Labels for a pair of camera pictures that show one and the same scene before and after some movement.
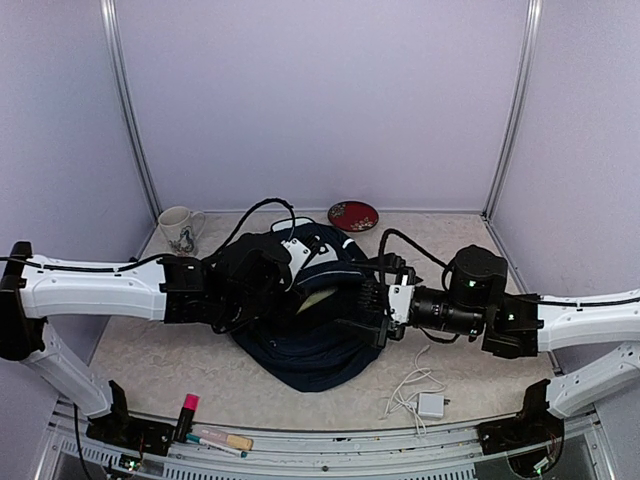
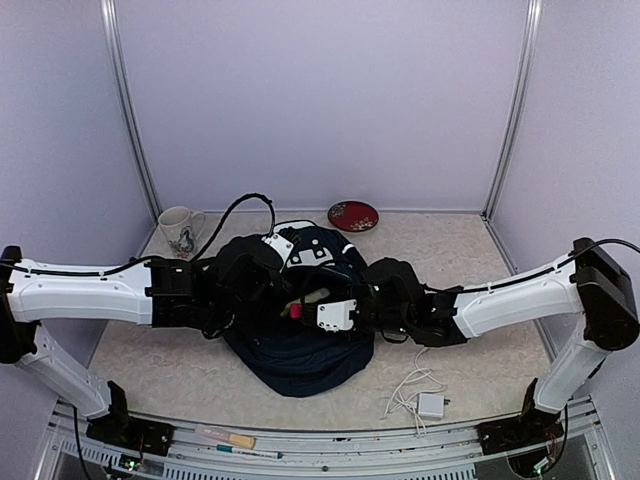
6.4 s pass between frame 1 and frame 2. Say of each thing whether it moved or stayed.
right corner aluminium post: stayed
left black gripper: stayed
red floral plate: stayed
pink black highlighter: moved
